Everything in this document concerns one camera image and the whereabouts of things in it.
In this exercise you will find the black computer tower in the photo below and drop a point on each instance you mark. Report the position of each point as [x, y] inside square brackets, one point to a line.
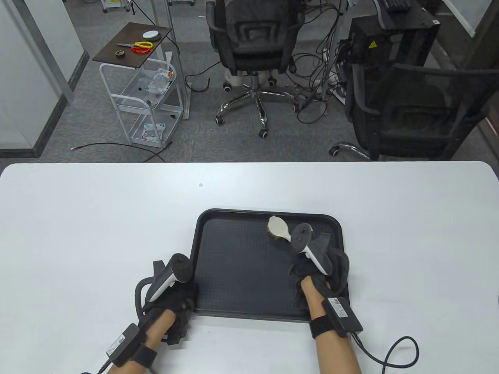
[390, 43]

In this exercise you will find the person's left forearm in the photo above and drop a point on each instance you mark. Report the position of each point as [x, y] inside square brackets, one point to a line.
[156, 331]

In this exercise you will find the black mesh office chair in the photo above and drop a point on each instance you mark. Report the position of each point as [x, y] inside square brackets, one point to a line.
[413, 117]

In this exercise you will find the white round disc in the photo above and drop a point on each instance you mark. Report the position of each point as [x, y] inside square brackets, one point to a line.
[151, 34]

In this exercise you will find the black padded office chair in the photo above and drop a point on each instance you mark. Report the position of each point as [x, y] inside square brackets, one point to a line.
[253, 39]

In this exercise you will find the black plastic tray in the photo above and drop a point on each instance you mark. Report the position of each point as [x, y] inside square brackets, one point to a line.
[241, 269]

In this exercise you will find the black keyboard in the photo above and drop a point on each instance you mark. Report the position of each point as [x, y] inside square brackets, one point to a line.
[395, 4]

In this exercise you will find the white cart with brown top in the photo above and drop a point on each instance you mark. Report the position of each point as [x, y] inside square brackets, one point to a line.
[134, 60]

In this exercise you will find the person's left hand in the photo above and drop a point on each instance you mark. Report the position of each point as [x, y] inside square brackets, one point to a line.
[183, 296]

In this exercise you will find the person's right hand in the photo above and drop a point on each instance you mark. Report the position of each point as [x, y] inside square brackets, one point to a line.
[302, 270]

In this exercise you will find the white metal desk leg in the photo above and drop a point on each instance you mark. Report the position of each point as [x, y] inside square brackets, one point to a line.
[179, 78]

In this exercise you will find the person's right forearm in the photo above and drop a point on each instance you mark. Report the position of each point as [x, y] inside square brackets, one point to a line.
[335, 350]

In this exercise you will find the clear plastic packet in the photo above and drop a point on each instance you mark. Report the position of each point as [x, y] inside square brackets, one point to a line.
[160, 82]
[152, 132]

